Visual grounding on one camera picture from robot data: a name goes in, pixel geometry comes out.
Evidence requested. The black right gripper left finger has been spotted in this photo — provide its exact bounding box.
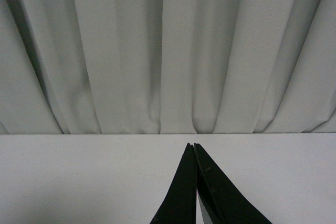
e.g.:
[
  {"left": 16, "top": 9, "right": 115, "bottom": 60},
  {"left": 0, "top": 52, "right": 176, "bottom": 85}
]
[{"left": 151, "top": 144, "right": 197, "bottom": 224}]

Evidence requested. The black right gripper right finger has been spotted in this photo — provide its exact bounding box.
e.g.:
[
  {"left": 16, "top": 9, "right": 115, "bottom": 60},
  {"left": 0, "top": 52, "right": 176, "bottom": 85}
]
[{"left": 194, "top": 144, "right": 270, "bottom": 224}]

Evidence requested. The grey pleated curtain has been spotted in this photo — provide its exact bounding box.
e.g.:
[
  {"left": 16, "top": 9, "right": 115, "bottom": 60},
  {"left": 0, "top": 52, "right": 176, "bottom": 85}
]
[{"left": 1, "top": 0, "right": 335, "bottom": 134}]

